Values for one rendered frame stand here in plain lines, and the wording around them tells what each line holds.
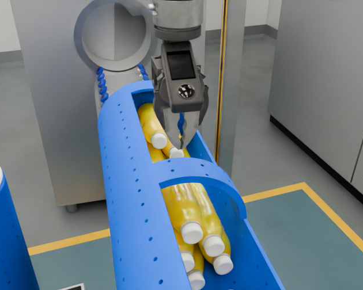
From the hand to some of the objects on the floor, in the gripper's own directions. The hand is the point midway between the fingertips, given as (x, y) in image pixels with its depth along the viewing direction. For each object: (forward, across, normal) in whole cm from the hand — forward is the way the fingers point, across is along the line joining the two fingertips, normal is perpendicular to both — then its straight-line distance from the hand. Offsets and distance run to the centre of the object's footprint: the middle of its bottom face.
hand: (181, 144), depth 68 cm
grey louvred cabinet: (+131, -164, -116) cm, 240 cm away
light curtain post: (+131, -33, -67) cm, 150 cm away
